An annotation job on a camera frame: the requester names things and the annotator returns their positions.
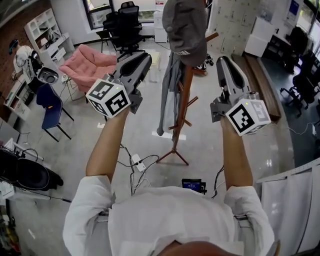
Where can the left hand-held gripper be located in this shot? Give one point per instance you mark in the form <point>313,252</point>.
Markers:
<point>110,98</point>

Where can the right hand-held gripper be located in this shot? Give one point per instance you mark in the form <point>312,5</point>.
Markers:
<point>247,116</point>

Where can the brown wooden coat rack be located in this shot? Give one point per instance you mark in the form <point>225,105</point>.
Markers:
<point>186,82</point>

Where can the grey cap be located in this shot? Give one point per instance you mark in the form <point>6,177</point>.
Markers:
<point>185,30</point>

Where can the person's right forearm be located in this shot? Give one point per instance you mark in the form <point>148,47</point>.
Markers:
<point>237,162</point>

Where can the person's left forearm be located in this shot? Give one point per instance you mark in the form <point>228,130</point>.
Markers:
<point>105,150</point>

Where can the cream cushioned stool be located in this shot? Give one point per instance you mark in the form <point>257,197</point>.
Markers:
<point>156,62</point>

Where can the small black floor object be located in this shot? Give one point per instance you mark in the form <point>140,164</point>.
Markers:
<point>210,60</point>

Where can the black and white bag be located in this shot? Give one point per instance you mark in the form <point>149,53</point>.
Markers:
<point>202,67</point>

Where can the gray hanging garment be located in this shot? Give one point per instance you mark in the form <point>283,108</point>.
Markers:
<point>167,95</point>

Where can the black mesh office chair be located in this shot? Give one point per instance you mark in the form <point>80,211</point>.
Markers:
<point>127,27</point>
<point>110,22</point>

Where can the white water dispenser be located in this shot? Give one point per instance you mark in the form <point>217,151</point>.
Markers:
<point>160,27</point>

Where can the black side chair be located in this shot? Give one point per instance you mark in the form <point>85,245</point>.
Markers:
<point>102,33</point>

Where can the gray metal locker cabinet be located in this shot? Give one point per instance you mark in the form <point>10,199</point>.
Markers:
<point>230,25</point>

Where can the white box cabinet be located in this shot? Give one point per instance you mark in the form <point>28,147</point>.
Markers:
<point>258,35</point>

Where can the pink cushioned armchair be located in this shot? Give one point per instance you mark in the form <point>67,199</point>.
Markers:
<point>85,65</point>

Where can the black desk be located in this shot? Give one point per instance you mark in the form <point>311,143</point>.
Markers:
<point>277,50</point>

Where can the water bottle with red label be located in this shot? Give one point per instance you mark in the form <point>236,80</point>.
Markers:
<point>160,3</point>

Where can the black wheeled office chair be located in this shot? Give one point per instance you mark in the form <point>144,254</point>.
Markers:
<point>301,92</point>

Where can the dark chair with clothing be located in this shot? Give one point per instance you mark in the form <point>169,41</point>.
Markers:
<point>298,45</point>

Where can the gray dome device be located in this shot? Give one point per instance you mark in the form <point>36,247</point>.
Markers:
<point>47,75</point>
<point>33,175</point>

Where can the white shelf desk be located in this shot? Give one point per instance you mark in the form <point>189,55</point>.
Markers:
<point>50,42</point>

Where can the long white power strip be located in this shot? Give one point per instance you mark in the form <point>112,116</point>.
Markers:
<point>138,162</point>

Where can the blue chair with black legs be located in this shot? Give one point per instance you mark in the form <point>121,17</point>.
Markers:
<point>50,107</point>

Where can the bright side window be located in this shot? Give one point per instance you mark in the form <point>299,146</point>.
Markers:
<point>311,15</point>

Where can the black device with blue screen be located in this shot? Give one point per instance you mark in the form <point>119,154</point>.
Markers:
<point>192,185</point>

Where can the white curtain partition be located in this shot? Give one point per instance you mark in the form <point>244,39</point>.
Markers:
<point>287,207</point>

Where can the person's white shirt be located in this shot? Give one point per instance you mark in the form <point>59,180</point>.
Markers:
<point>170,217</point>

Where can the person's chin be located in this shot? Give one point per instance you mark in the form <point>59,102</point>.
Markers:
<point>205,250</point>

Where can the black and red tool clutter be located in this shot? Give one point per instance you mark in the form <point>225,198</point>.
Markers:
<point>7,232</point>

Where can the blue and white wall poster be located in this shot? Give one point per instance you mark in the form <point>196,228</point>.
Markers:
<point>293,7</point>

